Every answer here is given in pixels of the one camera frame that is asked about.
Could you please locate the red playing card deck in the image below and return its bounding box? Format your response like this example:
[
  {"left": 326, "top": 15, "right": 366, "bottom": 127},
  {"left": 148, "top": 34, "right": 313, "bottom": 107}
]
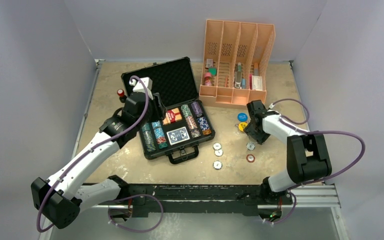
[{"left": 162, "top": 107, "right": 183, "bottom": 125}]

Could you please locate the yellow round button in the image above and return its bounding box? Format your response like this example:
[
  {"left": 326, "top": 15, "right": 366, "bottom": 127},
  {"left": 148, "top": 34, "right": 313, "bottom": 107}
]
[{"left": 238, "top": 122, "right": 248, "bottom": 132}]

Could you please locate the white blue 10 chip stack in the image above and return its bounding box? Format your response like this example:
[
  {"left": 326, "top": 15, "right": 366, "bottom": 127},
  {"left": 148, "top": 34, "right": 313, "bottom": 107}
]
[{"left": 151, "top": 121, "right": 162, "bottom": 130}]

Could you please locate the blue round button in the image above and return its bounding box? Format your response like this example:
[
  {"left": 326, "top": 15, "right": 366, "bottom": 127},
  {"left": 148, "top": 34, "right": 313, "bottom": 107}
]
[{"left": 237, "top": 112, "right": 248, "bottom": 122}]

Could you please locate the dark green 50 chip stack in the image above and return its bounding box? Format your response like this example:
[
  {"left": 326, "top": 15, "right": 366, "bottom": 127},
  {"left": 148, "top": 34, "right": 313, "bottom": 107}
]
[{"left": 141, "top": 123, "right": 152, "bottom": 133}]

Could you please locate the blue playing card deck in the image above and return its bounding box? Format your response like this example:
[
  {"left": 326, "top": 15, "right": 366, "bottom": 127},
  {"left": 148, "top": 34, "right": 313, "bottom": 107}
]
[{"left": 166, "top": 126, "right": 191, "bottom": 146}]

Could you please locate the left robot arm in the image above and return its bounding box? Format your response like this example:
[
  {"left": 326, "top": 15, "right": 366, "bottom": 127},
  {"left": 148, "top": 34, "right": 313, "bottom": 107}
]
[{"left": 30, "top": 92, "right": 167, "bottom": 233}]

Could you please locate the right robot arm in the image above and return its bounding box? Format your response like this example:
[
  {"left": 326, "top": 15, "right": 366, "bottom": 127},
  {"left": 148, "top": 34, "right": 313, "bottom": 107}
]
[{"left": 244, "top": 100, "right": 332, "bottom": 204}]

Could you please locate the red black small bottle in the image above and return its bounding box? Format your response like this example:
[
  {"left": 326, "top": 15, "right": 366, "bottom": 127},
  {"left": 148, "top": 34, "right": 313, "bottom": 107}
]
[{"left": 116, "top": 89, "right": 127, "bottom": 103}]

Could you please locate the green white chip row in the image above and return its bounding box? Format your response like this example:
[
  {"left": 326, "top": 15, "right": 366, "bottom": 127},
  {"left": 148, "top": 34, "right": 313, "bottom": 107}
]
[{"left": 180, "top": 104, "right": 193, "bottom": 119}]

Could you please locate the black poker case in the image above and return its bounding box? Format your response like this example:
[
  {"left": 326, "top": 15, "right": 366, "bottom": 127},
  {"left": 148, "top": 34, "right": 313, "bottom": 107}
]
[{"left": 121, "top": 57, "right": 216, "bottom": 165}]

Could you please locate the blue red green chip row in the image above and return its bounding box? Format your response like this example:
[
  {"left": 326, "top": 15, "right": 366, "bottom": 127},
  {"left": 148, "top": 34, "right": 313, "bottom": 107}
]
[{"left": 153, "top": 127, "right": 168, "bottom": 149}]

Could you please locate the red white poker chip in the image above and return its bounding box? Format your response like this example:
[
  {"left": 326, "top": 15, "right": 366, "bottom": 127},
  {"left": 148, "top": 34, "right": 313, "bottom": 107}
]
[{"left": 246, "top": 154, "right": 256, "bottom": 163}]

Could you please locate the purple chip row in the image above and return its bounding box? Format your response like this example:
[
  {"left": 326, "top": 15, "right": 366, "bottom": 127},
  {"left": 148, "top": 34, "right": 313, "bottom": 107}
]
[{"left": 191, "top": 101, "right": 203, "bottom": 118}]

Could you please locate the pink brown chip row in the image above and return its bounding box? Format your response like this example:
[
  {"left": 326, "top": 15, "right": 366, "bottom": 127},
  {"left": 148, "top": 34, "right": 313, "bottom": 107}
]
[{"left": 185, "top": 115, "right": 201, "bottom": 138}]

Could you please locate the white red box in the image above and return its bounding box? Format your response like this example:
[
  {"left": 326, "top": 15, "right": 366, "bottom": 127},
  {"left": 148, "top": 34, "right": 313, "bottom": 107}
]
[{"left": 249, "top": 74, "right": 264, "bottom": 91}]

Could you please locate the navy orange chip row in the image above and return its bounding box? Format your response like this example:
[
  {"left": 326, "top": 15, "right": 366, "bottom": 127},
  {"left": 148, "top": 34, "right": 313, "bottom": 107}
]
[{"left": 197, "top": 116, "right": 212, "bottom": 136}]

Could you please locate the pink tape roll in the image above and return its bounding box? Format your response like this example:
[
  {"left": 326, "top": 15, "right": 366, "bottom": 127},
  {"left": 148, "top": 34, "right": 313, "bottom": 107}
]
[{"left": 203, "top": 72, "right": 213, "bottom": 87}]

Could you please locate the orange desk organizer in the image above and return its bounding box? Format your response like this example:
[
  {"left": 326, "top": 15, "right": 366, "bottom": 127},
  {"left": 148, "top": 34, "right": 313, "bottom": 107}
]
[{"left": 199, "top": 19, "right": 276, "bottom": 109}]

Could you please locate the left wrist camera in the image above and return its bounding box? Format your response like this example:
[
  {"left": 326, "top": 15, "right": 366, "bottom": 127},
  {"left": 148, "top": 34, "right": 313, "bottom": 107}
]
[{"left": 128, "top": 76, "right": 154, "bottom": 100}]

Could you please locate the black aluminium base frame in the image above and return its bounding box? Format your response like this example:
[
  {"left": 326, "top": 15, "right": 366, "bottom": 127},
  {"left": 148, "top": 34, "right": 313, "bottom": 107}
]
[{"left": 47, "top": 177, "right": 340, "bottom": 220}]

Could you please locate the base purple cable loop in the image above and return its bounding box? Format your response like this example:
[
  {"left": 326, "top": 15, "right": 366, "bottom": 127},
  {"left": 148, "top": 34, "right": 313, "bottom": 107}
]
[{"left": 107, "top": 192, "right": 166, "bottom": 233}]

